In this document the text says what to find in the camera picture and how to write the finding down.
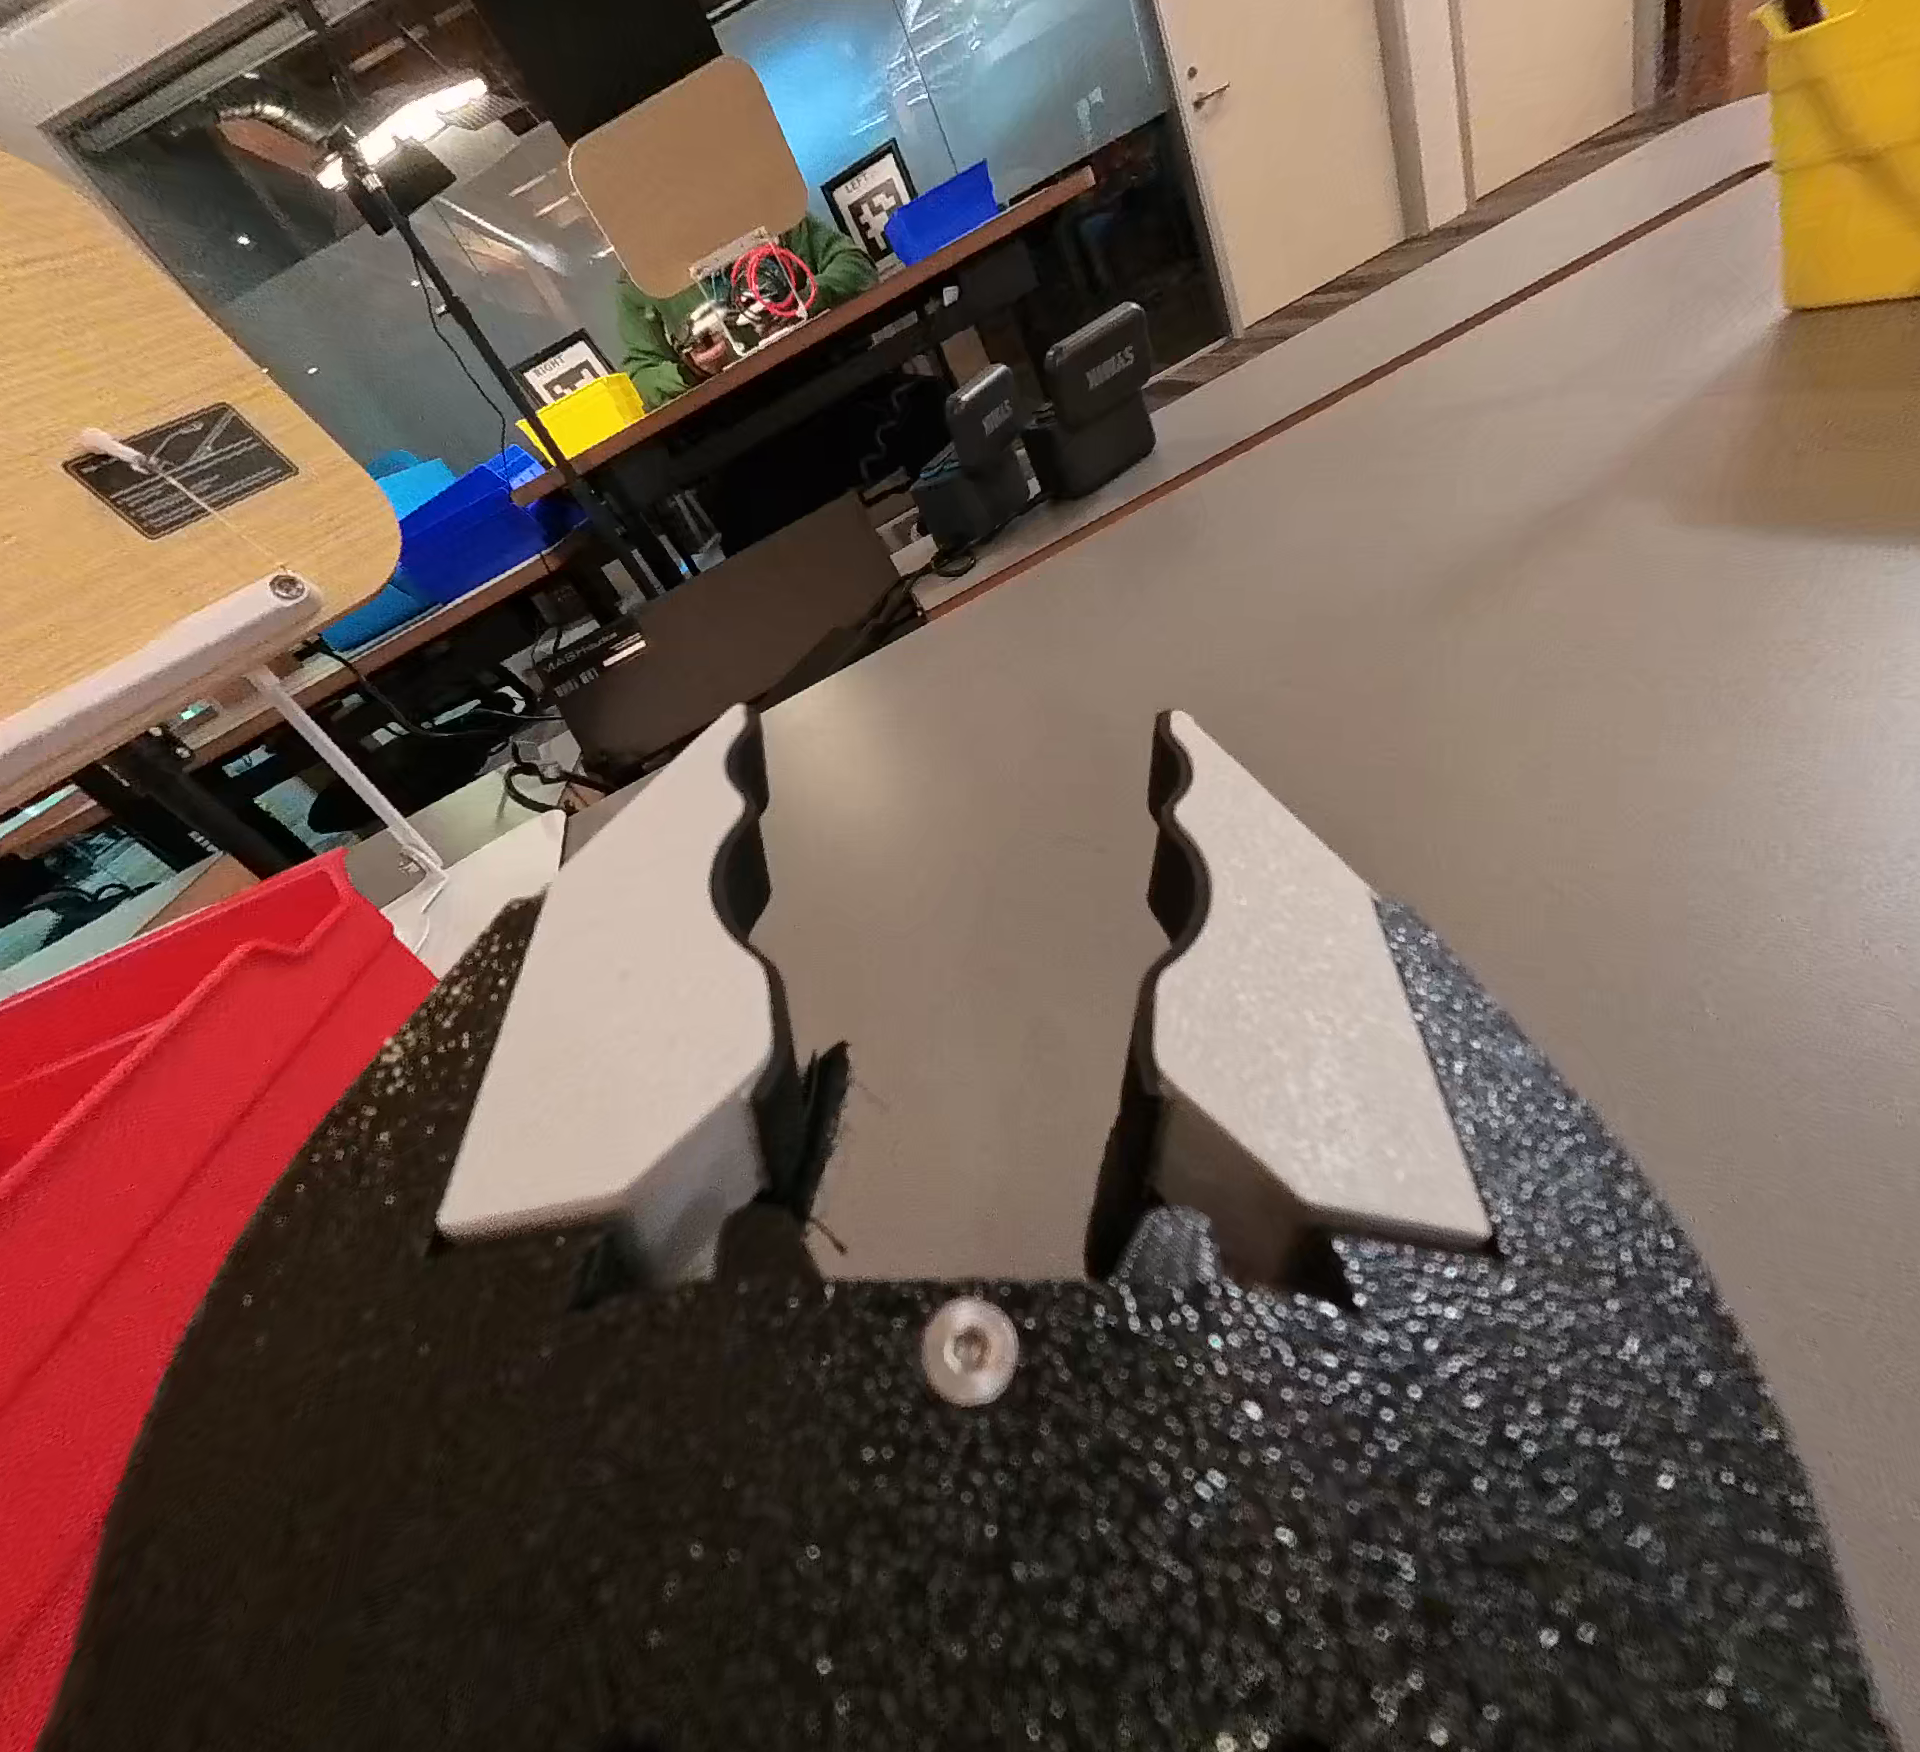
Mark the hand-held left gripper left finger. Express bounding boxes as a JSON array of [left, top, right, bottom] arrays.
[[436, 706, 850, 1293]]

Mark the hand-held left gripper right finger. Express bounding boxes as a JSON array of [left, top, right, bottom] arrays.
[[1084, 710, 1498, 1293]]

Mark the red plastic bin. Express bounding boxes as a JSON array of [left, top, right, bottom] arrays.
[[0, 849, 440, 1752]]

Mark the yellow plastic bin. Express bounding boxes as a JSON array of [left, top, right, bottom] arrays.
[[1755, 0, 1920, 314], [516, 372, 650, 463]]

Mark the blue plastic bin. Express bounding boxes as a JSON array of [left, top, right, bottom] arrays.
[[402, 444, 587, 599], [886, 161, 1004, 259]]

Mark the black rounded case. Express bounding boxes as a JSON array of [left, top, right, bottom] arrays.
[[908, 461, 1037, 555], [1044, 301, 1161, 500], [946, 364, 1037, 507]]

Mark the framed black white tag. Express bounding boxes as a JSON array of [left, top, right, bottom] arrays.
[[824, 138, 920, 267], [510, 331, 614, 411]]

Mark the black light stand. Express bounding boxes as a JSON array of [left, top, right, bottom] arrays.
[[324, 124, 708, 584]]

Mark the white cabinet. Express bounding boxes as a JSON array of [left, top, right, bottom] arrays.
[[1118, 0, 1675, 329]]

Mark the black cable loop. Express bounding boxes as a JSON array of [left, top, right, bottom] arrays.
[[502, 717, 602, 817]]

